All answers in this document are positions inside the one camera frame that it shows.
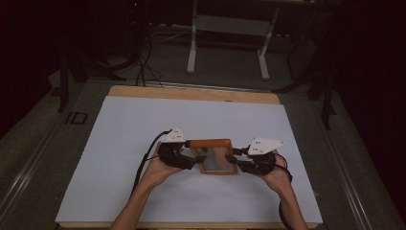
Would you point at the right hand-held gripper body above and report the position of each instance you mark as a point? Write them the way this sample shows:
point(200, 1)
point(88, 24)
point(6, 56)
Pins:
point(263, 164)

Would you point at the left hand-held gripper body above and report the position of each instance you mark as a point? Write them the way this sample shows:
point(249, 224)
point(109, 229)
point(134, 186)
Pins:
point(170, 155)

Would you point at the orange framed box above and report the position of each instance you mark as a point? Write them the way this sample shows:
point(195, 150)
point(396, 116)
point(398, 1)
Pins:
point(210, 143)

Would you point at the person's left hand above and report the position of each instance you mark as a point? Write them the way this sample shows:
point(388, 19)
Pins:
point(156, 172)

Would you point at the person's right hand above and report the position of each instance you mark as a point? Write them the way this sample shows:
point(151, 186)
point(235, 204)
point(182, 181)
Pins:
point(279, 182)

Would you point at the white table mat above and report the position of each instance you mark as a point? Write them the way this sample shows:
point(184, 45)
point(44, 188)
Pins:
point(198, 198)

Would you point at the metal floor strip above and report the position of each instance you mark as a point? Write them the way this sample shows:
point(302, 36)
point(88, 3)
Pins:
point(207, 86)

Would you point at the black metal stand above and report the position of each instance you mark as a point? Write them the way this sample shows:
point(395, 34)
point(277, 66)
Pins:
point(327, 96)
point(65, 83)

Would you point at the black floor socket plate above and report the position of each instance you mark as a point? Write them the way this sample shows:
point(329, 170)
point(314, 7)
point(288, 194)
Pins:
point(76, 118)

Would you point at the metal floor rail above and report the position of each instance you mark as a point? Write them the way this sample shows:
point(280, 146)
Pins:
point(348, 179)
point(25, 172)

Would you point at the white metal stand frame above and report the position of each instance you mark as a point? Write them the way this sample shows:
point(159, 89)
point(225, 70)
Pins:
point(233, 25)

